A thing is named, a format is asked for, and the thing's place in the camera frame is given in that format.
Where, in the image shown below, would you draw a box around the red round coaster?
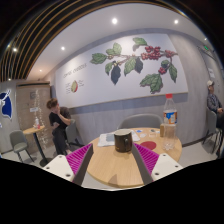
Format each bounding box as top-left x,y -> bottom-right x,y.
141,141 -> 157,150

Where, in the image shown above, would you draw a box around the grey chair under seated person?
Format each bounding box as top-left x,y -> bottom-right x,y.
65,119 -> 83,147

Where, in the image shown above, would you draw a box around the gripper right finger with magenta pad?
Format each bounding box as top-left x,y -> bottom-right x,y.
131,143 -> 182,185

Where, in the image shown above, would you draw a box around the seated person with cap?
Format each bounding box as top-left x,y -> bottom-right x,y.
207,80 -> 224,132

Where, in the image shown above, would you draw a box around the small round side table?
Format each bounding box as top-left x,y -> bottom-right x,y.
23,126 -> 49,167

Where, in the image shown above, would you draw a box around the small clear glass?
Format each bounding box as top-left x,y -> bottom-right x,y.
149,129 -> 157,138

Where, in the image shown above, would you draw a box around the seated person in black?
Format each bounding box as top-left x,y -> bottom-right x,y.
46,98 -> 71,155

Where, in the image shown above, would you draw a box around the blue white wall figure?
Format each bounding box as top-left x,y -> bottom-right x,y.
0,90 -> 12,119

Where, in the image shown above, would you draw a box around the dark brown mug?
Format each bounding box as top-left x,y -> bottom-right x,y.
114,129 -> 133,153

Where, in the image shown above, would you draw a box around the clear plastic bottle red cap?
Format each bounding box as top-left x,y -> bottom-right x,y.
163,93 -> 177,150

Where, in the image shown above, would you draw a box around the white papers on table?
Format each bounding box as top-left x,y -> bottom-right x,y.
98,130 -> 140,147

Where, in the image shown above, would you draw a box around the coffee plant wall mural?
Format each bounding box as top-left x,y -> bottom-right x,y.
55,34 -> 188,108

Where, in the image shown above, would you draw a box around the round wooden table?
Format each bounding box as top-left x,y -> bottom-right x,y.
87,128 -> 182,189

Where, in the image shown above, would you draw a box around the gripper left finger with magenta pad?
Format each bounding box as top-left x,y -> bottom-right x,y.
44,144 -> 93,186

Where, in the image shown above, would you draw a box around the grey chair at right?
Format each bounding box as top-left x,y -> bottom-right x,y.
205,108 -> 224,148

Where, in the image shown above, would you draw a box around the grey chair at left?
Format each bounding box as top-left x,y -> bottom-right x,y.
9,130 -> 32,161

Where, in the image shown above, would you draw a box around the small bottle on side table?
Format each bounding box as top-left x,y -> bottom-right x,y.
35,117 -> 40,129

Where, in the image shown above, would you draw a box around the grey chair behind table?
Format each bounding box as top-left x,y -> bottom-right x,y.
118,114 -> 163,129

